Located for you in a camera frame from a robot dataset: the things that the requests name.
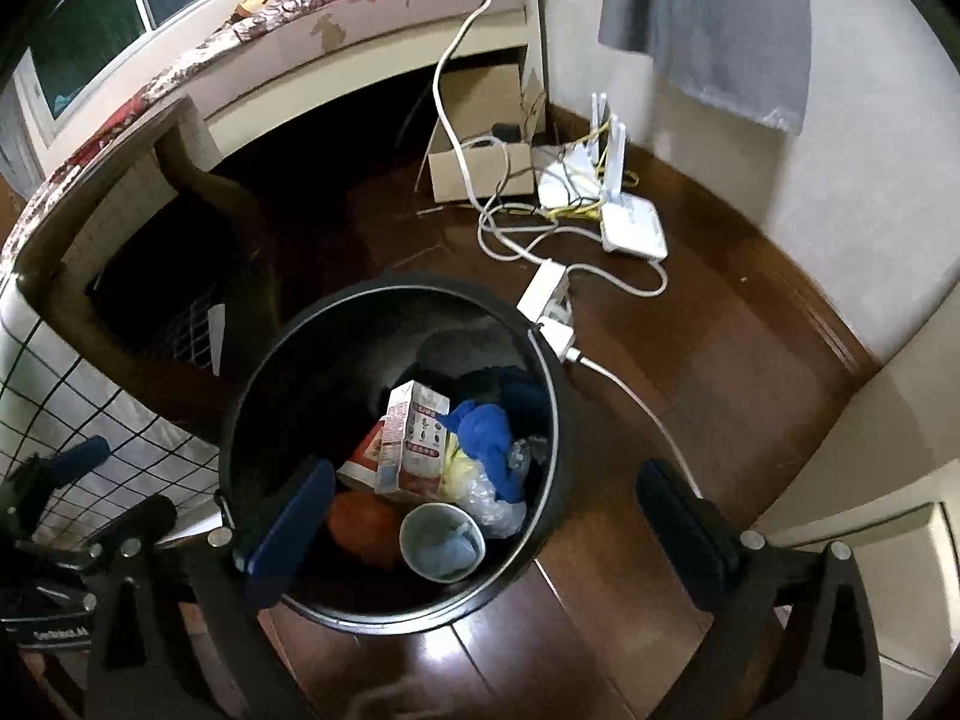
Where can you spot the cream cabinet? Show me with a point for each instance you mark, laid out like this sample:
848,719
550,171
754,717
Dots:
900,577

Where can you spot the clear plastic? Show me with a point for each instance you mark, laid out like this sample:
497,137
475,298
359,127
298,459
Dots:
487,510

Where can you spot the red and white small box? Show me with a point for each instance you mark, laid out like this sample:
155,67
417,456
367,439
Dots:
412,450

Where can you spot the blue and cream paper cup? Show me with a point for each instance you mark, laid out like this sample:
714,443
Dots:
412,532

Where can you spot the dark wooden table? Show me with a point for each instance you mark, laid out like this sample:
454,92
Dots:
225,195

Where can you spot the white router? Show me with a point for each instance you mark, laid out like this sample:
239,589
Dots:
559,184
634,221

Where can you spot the white checked tablecloth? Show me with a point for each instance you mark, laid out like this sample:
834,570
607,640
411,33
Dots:
45,405

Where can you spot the white power strip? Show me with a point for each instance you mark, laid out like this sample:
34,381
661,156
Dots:
544,289

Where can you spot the red wrapper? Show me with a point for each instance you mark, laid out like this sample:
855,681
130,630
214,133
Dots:
364,525

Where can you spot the black power adapter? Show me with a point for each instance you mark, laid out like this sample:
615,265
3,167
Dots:
510,133

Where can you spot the blue cloth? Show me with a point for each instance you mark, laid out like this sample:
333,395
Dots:
487,435

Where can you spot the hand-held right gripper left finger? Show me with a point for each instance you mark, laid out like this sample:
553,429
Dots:
292,525

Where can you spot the red paper cup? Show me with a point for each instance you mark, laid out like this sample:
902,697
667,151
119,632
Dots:
364,457

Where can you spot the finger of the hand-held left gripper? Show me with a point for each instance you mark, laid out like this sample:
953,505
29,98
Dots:
79,456
142,521

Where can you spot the cardboard box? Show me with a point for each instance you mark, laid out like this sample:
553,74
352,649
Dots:
487,172

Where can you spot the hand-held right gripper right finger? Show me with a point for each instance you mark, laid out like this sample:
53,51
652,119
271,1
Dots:
679,532

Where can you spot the glass window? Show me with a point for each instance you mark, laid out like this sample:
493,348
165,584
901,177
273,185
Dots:
90,37

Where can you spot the light blue face mask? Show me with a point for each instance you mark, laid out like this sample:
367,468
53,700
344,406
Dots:
450,555

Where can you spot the grey curtain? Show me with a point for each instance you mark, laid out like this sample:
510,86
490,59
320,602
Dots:
712,15
15,142

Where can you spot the yellow bag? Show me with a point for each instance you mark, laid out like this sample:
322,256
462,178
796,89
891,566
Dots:
459,472

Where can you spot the black trash bin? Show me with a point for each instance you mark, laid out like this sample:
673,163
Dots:
315,360

